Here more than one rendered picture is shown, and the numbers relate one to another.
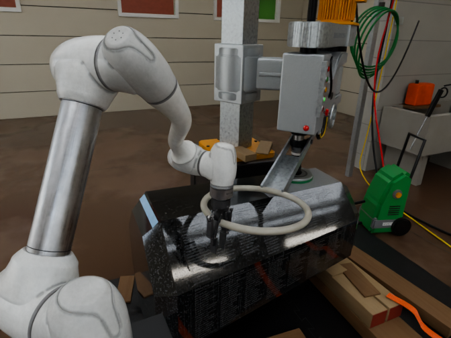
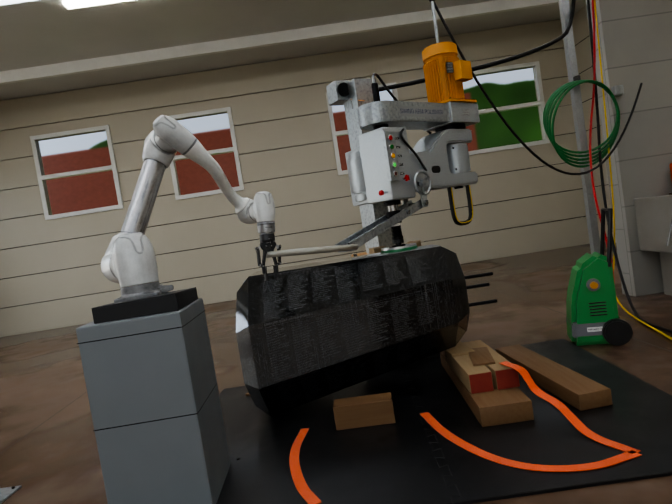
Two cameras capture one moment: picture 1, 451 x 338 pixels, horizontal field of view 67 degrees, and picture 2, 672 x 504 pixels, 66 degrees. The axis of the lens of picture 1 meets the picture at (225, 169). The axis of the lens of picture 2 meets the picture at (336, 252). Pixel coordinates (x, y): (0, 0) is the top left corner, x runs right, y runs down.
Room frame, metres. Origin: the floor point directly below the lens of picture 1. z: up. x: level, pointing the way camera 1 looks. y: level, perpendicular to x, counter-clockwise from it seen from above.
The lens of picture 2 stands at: (-1.05, -1.37, 1.03)
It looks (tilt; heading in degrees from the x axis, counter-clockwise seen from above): 3 degrees down; 25
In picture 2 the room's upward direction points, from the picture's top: 9 degrees counter-clockwise
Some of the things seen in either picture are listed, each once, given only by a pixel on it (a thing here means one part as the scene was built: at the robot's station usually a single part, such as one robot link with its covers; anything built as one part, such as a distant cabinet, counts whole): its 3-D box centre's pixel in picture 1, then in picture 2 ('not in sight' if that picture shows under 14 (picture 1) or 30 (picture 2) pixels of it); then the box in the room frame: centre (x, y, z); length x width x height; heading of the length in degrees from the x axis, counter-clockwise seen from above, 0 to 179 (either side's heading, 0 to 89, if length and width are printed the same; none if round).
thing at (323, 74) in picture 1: (322, 88); (391, 156); (1.80, -0.50, 1.37); 0.08 x 0.03 x 0.28; 154
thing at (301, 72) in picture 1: (307, 92); (396, 167); (1.99, -0.46, 1.32); 0.36 x 0.22 x 0.45; 154
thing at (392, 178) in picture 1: (389, 184); (589, 276); (2.73, -1.45, 0.43); 0.35 x 0.35 x 0.87; 8
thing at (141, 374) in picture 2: not in sight; (161, 404); (0.55, 0.28, 0.40); 0.50 x 0.50 x 0.80; 26
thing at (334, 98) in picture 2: not in sight; (339, 92); (2.57, 0.07, 2.00); 0.20 x 0.18 x 0.15; 23
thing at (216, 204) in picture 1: (220, 207); (267, 242); (1.17, 0.02, 1.00); 0.08 x 0.07 x 0.09; 139
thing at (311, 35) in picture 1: (323, 37); (418, 119); (2.23, -0.58, 1.62); 0.96 x 0.25 x 0.17; 154
